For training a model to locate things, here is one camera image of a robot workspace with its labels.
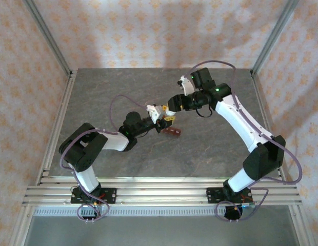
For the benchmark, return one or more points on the white pill bottle cap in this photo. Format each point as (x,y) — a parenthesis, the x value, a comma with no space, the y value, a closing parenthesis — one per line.
(170,112)

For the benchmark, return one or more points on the brown chocolate bar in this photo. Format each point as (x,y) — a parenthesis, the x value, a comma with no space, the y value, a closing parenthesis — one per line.
(174,132)

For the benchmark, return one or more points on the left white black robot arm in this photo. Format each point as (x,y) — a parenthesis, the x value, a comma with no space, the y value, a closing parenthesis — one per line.
(115,141)

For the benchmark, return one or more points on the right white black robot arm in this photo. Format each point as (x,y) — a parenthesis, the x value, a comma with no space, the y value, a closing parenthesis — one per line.
(238,120)

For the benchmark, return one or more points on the patterned fabric backdrop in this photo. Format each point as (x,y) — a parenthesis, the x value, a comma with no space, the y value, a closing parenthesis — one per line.
(159,30)

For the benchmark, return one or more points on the aluminium base beam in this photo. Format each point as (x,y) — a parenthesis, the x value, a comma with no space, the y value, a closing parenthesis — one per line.
(161,196)

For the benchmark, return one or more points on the grey metal shelf sheet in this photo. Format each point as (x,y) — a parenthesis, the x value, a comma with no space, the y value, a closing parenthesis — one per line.
(161,230)

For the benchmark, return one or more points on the small green circuit board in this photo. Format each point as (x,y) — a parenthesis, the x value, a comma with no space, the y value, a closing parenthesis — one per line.
(248,205)

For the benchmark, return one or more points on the aluminium table edge rail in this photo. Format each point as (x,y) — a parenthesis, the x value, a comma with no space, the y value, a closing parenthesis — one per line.
(161,180)

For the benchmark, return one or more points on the aluminium side rail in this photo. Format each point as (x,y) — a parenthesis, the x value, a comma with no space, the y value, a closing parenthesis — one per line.
(262,107)
(62,107)

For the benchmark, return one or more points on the aluminium frame post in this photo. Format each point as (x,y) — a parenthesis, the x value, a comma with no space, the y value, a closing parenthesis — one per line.
(274,33)
(48,38)

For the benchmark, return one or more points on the aluminium frame leg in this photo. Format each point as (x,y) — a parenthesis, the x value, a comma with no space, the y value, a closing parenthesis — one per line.
(20,228)
(300,228)

